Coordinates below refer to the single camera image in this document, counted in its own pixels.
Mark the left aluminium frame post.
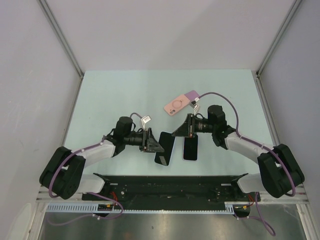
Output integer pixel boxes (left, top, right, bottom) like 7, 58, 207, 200
37, 0, 85, 80

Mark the aluminium frame post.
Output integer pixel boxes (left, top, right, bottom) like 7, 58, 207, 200
37, 0, 85, 80
254, 0, 305, 78

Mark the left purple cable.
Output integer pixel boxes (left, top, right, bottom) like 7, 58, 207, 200
47, 112, 143, 226

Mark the purple phone case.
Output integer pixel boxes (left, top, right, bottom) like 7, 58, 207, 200
184, 90, 200, 102

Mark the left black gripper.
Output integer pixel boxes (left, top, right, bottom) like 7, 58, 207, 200
123, 127, 164, 153

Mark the lavender phone case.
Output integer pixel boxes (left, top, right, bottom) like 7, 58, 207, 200
181, 136, 200, 163

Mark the black smartphone teal frame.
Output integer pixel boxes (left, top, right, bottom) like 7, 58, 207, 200
182, 136, 199, 161

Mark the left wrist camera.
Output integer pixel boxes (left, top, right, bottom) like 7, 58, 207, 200
140, 115, 152, 130

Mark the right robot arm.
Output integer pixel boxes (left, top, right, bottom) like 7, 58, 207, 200
172, 105, 305, 201

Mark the light blue phone case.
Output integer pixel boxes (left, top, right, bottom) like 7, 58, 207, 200
153, 131, 175, 168

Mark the purple cable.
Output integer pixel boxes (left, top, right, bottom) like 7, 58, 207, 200
197, 92, 297, 237
47, 112, 143, 226

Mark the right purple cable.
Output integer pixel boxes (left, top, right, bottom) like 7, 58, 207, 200
197, 92, 297, 237

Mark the pink phone case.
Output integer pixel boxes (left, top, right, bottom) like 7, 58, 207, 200
163, 94, 190, 116

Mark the slotted cable duct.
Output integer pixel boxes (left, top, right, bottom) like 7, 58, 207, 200
45, 202, 251, 215

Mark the right aluminium frame post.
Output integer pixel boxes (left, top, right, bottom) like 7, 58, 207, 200
254, 0, 305, 78

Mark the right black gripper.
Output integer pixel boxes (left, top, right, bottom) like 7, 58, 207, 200
172, 113, 216, 138

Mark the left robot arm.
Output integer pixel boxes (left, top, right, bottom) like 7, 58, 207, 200
39, 116, 165, 200

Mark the black smartphone blue frame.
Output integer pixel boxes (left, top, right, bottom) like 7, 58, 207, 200
153, 131, 175, 167

